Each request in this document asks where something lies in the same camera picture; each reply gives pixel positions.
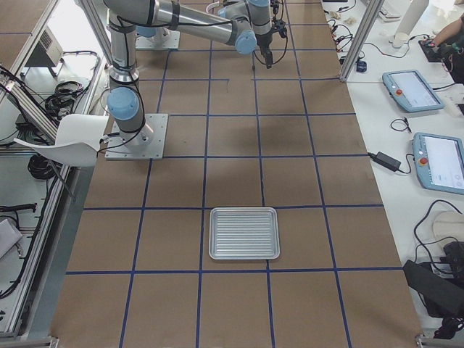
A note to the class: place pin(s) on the person forearm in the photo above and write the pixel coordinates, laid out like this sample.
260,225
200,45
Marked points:
448,31

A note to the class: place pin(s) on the ribbed silver metal tray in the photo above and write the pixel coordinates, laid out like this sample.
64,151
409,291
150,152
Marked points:
244,233

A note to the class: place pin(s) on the white curved plastic part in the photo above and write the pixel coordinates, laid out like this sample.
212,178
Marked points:
212,8

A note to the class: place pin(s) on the white paper cup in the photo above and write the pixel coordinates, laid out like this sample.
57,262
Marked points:
399,40

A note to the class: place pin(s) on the white lamp stand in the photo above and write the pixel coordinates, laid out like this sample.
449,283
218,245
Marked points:
412,16

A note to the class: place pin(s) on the upper blue teach pendant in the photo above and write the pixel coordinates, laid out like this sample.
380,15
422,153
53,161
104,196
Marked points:
411,92

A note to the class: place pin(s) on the blue teach pendant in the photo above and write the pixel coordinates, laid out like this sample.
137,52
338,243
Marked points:
411,92
439,162

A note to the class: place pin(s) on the black power adapter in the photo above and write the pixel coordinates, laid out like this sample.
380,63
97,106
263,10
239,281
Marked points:
385,160

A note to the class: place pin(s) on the white plastic chair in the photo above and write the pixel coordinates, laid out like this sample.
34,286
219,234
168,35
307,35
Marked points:
77,141

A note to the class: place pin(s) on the lower blue teach pendant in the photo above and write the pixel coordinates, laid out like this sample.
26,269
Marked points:
439,162

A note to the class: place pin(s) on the grey control box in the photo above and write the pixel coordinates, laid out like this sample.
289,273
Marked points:
47,52

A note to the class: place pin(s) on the black bag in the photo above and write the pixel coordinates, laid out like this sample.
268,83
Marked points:
439,290

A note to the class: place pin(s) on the aluminium frame post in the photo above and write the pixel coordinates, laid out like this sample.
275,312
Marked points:
361,35

